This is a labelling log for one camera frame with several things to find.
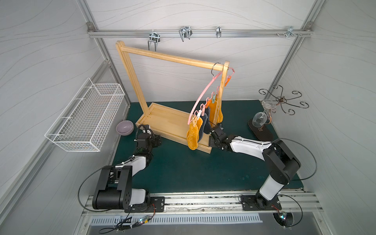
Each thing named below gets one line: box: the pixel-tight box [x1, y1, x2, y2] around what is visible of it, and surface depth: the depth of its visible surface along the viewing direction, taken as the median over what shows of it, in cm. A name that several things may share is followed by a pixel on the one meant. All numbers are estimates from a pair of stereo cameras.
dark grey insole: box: [197, 112, 209, 143], surface depth 78 cm
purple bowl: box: [115, 120, 135, 136], surface depth 101 cm
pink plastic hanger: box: [187, 62, 236, 125], surface depth 64 cm
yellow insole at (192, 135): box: [186, 117, 204, 151], surface depth 77 cm
